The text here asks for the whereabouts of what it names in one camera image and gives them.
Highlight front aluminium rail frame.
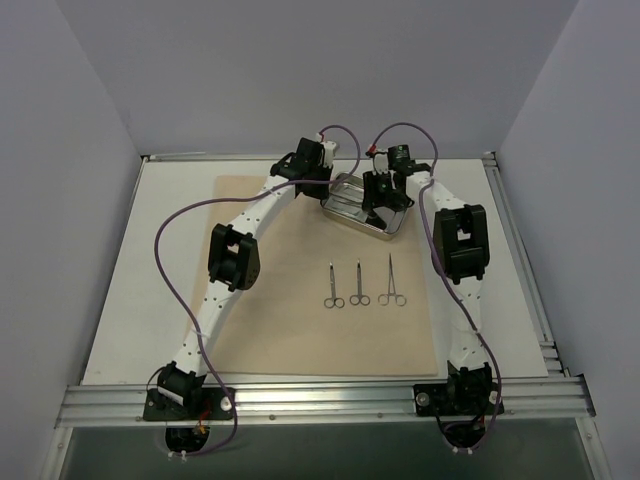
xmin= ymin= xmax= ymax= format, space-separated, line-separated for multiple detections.
xmin=56 ymin=376 xmax=595 ymax=428

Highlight right aluminium side rail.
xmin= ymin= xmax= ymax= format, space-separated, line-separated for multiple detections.
xmin=482 ymin=152 xmax=571 ymax=376

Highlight stainless steel instrument tray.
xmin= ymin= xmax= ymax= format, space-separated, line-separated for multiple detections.
xmin=320 ymin=172 xmax=408 ymax=241

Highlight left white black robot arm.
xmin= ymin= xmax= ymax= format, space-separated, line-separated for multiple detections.
xmin=158 ymin=135 xmax=338 ymax=419

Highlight steel forceps clamp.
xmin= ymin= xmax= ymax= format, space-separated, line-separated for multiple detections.
xmin=377 ymin=254 xmax=407 ymax=307

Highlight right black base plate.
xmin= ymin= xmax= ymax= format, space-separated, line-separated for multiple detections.
xmin=412 ymin=383 xmax=505 ymax=417

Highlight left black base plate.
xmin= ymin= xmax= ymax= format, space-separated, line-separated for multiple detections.
xmin=142 ymin=387 xmax=233 ymax=422

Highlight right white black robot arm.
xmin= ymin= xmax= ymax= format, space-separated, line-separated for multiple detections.
xmin=362 ymin=145 xmax=493 ymax=413

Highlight steel surgical scissors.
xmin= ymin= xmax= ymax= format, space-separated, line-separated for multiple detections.
xmin=349 ymin=260 xmax=371 ymax=306

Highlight beige surgical wrap cloth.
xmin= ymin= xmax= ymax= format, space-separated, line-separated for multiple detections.
xmin=208 ymin=196 xmax=438 ymax=377

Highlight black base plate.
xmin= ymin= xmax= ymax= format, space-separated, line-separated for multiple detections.
xmin=412 ymin=383 xmax=505 ymax=417
xmin=142 ymin=387 xmax=233 ymax=422

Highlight back aluminium rail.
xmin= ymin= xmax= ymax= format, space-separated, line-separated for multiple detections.
xmin=143 ymin=151 xmax=497 ymax=164

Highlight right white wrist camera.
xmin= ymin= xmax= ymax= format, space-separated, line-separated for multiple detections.
xmin=366 ymin=144 xmax=389 ymax=174

